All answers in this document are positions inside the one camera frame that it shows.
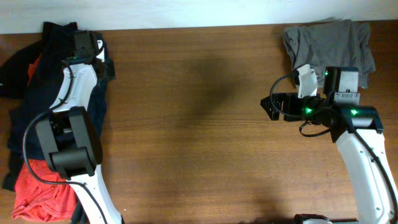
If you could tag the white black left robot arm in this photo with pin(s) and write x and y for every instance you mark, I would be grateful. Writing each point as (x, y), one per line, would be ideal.
(68, 138)

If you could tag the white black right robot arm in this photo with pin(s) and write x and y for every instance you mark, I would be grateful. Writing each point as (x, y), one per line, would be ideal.
(356, 130)

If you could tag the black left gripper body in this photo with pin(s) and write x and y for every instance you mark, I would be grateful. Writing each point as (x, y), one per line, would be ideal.
(109, 70)

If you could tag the red soccer t-shirt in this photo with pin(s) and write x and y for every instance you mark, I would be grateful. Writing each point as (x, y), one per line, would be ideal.
(36, 201)

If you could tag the black garment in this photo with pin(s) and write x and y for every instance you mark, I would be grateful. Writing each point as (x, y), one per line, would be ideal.
(41, 59)

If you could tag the navy blue shorts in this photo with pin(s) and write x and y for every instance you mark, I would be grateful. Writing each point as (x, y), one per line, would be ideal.
(37, 98)

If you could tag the grey folded garment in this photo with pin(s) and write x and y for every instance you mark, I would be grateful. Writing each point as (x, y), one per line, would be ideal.
(334, 44)

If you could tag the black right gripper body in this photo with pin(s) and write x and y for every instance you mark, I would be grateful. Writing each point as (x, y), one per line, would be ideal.
(295, 106)

